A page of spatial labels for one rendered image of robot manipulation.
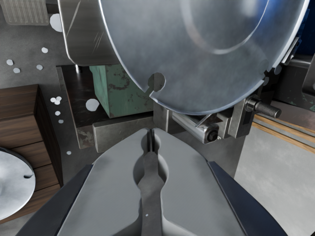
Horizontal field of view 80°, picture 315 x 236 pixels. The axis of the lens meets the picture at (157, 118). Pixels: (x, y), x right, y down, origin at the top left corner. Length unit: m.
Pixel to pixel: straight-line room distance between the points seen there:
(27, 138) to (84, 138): 0.33
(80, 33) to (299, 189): 1.82
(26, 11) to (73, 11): 0.62
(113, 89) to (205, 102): 0.17
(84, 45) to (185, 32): 0.10
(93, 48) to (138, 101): 0.20
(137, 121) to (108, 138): 0.07
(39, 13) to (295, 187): 1.89
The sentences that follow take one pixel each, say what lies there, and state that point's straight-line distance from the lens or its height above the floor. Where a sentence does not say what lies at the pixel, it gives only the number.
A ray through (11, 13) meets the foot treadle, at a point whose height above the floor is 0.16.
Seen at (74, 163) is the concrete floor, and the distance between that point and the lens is 1.21.
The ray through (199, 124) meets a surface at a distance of 0.27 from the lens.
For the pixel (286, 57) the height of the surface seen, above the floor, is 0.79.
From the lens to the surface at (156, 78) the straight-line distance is 0.36.
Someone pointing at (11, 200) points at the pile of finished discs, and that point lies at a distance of 0.83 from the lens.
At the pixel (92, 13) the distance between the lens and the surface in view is 0.19.
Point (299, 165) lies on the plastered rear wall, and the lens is 1.79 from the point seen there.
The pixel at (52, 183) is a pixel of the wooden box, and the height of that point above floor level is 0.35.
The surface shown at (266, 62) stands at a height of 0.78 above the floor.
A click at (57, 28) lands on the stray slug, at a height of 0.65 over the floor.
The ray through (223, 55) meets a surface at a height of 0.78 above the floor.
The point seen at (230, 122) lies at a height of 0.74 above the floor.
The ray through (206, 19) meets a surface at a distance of 0.23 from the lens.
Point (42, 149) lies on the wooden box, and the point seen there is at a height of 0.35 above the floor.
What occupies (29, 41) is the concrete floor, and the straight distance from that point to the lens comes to 0.97.
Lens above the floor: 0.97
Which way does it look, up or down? 52 degrees down
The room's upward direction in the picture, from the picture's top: 132 degrees clockwise
